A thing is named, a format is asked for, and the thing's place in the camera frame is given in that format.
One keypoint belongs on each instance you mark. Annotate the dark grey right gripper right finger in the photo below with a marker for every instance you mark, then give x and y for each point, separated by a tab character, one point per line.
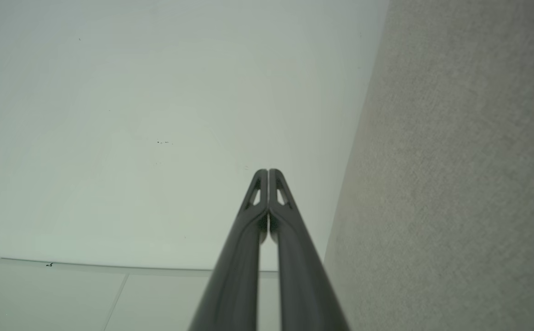
303	276

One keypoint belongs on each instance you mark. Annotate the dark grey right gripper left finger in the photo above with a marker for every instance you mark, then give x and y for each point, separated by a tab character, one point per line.
235	276

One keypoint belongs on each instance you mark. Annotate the grey fabric sofa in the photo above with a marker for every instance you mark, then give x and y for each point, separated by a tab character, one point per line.
455	174

